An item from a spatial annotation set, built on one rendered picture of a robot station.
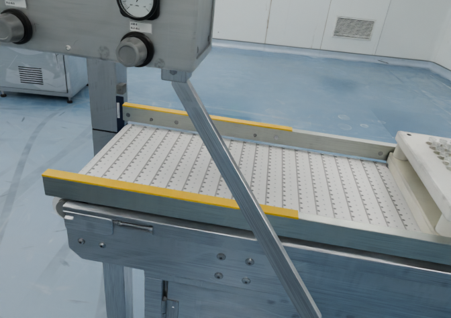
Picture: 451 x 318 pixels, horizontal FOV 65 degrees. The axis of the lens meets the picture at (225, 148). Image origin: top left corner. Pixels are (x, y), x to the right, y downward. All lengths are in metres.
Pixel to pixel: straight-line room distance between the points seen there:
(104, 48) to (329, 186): 0.41
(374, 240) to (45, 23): 0.44
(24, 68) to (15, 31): 2.73
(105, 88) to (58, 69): 2.26
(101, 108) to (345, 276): 0.55
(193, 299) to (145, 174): 0.24
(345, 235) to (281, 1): 5.18
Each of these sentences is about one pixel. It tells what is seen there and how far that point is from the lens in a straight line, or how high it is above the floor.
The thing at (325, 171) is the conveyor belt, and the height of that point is 0.82.
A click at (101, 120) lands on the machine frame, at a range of 0.80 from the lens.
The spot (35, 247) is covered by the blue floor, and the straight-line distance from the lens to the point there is 1.72.
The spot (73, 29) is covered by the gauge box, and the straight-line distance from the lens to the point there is 0.39.
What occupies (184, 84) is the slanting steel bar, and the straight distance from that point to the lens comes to 0.41.
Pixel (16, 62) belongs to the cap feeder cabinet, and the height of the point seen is 0.30.
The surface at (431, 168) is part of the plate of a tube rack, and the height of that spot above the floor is 0.89.
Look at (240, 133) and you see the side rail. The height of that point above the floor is 0.83.
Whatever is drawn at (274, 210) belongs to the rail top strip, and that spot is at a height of 0.85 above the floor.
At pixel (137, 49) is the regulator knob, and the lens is 0.34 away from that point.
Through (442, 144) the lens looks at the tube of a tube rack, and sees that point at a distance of 0.70.
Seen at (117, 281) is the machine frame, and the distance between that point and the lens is 1.08.
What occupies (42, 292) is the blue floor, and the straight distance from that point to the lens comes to 1.54.
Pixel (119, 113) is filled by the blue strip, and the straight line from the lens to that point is 0.77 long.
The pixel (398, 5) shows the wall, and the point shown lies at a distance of 6.04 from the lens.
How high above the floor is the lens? 1.13
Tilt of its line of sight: 28 degrees down
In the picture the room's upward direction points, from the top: 7 degrees clockwise
